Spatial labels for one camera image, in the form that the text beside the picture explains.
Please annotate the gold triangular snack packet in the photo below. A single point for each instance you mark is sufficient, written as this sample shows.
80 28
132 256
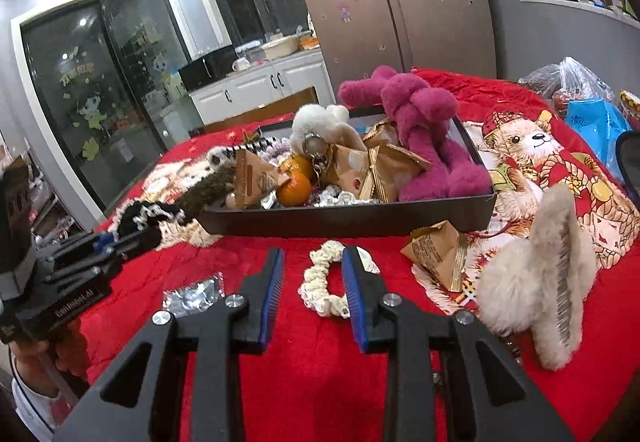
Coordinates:
441 251

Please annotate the black microwave oven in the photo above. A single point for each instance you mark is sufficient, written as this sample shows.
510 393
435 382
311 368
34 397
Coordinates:
210 68

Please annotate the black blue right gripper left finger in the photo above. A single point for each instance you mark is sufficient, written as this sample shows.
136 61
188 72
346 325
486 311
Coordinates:
139 396

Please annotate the glass sliding door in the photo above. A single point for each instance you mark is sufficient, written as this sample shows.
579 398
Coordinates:
103 99

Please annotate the black shallow tray box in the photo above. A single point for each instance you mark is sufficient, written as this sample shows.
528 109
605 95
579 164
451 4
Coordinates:
356 220

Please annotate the clear silver plastic bag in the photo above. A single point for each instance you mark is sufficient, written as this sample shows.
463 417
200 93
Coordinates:
195 298

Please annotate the white plush duck toy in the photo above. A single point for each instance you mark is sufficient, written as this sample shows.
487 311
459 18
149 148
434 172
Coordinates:
330 123

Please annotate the magenta plush toy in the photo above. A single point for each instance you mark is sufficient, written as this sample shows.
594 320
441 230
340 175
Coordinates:
422 115

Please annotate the blue plastic bag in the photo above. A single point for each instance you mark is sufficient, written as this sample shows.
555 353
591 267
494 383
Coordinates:
598 123

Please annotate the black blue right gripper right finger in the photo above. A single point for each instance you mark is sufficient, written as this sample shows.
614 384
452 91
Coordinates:
487 395

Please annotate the orange tangerine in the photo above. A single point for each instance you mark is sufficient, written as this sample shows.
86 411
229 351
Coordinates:
296 191
297 163

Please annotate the cream scrunchie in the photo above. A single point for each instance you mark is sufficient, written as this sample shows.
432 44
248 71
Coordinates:
314 291

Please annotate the black purple bag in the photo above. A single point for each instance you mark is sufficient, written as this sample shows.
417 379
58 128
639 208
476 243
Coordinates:
627 150

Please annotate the dark brown fuzzy hair clip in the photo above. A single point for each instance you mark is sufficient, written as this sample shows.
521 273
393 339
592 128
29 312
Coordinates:
213 187

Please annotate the white kitchen counter cabinet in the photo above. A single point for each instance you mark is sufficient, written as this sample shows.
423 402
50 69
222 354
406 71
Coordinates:
259 86

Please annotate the wooden chair back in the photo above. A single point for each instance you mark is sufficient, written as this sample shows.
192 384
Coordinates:
281 108

